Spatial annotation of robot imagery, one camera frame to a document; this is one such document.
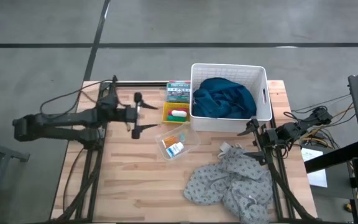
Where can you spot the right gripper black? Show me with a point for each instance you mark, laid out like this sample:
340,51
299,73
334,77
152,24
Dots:
270,137

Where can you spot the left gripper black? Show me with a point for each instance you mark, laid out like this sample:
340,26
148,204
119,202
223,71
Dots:
132,115

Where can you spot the large white plastic basket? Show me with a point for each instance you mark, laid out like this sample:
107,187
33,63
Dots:
228,126

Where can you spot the orange pill bottle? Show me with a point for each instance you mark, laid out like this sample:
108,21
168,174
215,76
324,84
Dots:
169,142

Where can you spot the white capsule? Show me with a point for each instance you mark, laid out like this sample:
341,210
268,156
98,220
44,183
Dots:
179,113

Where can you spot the small yellow plastic basket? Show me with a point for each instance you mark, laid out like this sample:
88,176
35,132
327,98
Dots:
179,105

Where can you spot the green first aid kit box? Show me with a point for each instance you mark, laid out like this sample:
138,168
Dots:
178,91

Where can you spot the grey patterned hospital gown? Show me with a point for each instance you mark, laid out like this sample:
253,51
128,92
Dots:
228,186

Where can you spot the dark blue scrub garment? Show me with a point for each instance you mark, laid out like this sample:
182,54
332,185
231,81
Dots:
222,99

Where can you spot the clear plastic container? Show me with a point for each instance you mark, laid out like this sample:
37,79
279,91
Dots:
191,137

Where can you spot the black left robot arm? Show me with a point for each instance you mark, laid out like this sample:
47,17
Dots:
67,119

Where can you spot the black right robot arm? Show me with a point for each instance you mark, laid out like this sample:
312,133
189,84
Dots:
306,123

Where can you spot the white paper sheet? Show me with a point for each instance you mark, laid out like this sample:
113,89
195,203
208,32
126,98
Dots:
319,180

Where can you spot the black support beam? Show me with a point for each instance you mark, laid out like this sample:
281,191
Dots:
331,158

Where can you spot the grey metal cart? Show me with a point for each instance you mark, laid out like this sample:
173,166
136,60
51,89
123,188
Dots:
5,154

